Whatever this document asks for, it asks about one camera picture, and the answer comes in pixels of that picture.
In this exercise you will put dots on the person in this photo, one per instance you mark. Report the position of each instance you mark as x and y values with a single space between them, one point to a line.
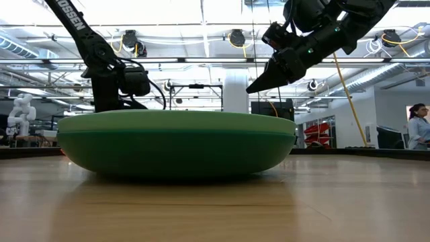
418 131

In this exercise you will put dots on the white humanoid robot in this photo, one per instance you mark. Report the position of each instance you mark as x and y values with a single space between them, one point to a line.
21 111

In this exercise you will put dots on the red storage rack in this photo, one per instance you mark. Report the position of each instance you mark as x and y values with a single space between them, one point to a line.
317 132

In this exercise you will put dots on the black gantry frame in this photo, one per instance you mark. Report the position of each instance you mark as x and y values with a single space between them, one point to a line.
196 86

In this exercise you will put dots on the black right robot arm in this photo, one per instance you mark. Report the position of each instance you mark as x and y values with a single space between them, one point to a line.
366 17

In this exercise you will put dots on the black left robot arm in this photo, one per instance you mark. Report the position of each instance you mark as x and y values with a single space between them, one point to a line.
87 37

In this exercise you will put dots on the silver ventilation duct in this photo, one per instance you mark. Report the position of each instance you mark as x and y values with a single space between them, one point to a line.
369 77

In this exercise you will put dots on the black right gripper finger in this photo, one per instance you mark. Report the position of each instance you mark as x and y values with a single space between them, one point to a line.
270 77
272 85

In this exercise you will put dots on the large light green plate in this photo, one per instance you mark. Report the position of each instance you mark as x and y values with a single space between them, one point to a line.
174 121

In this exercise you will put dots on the white round pillar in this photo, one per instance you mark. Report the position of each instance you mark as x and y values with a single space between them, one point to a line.
236 90

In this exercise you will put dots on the large dark green plate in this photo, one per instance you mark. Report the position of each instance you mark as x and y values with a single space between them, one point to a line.
174 151

